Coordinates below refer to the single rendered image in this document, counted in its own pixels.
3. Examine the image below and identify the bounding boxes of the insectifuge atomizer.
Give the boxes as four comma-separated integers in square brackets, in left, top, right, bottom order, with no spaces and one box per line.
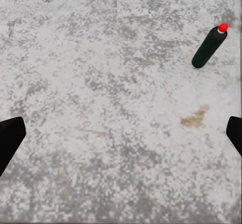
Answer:
[192,22,228,69]

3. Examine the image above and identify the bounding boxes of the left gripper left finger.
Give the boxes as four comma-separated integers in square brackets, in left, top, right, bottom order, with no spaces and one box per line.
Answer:
[0,116,26,176]

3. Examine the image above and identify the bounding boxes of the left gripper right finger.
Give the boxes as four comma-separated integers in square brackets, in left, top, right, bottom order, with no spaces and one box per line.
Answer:
[226,116,242,157]

